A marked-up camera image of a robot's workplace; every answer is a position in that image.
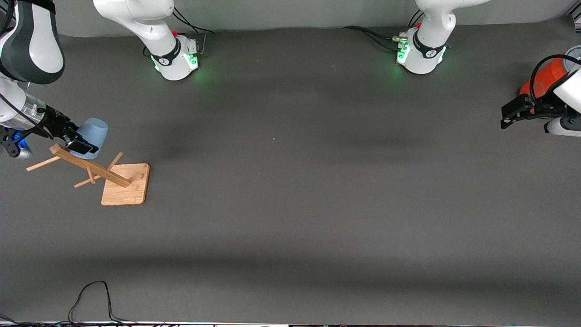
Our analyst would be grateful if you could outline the light blue cup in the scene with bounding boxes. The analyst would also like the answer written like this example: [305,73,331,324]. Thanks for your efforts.
[67,118,109,160]

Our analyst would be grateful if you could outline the wooden cup rack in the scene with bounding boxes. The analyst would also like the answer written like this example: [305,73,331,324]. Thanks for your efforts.
[26,143,151,207]

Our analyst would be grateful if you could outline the orange cylindrical object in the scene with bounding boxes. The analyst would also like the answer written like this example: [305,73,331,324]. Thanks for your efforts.
[519,54,571,114]

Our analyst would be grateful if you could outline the black right arm loop cable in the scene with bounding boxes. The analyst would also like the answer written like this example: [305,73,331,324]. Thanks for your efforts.
[0,93,51,139]

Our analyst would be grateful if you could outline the black arm loop cable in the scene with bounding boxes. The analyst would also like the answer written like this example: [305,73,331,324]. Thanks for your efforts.
[0,93,51,139]
[530,55,581,115]

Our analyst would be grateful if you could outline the black left arm loop cable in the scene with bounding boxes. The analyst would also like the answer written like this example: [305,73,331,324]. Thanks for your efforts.
[530,55,581,115]

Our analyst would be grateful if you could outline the thin black table cable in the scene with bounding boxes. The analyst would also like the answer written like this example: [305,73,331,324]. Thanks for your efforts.
[0,280,214,327]

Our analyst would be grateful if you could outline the black right arm base cable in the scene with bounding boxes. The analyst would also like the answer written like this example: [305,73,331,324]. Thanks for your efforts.
[172,6,216,57]

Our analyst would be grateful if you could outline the black arm base cable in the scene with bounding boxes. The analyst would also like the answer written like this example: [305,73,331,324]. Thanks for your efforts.
[172,6,216,57]
[342,9,425,53]

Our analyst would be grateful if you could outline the black left arm base cable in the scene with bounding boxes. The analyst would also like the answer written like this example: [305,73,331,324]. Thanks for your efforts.
[342,9,425,53]

